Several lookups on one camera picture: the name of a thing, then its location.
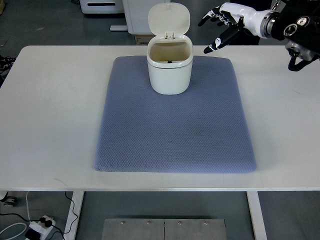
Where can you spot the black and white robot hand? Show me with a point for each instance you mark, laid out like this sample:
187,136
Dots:
238,18

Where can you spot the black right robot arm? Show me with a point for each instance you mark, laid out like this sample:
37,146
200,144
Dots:
298,22

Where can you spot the white trash bin open lid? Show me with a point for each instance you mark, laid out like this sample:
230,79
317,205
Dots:
170,51

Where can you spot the blue quilted mat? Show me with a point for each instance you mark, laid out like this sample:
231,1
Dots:
202,130

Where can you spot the cardboard box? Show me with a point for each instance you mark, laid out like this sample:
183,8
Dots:
142,39

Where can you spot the white cabinet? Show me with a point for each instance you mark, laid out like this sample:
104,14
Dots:
136,15

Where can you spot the white appliance with slot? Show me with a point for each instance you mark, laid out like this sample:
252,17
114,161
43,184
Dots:
101,6

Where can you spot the right white table leg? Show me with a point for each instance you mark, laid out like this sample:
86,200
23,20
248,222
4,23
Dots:
256,215

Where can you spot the white table leg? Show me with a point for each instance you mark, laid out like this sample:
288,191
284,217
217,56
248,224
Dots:
256,215
73,217

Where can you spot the left white table leg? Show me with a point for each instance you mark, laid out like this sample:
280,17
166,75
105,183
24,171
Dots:
73,217

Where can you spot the black-white shoe at left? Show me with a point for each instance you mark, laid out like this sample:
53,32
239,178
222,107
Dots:
6,64

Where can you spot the white power strip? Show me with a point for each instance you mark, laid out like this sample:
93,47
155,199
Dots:
43,226

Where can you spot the grey metal base plate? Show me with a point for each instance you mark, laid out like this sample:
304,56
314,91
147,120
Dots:
163,229

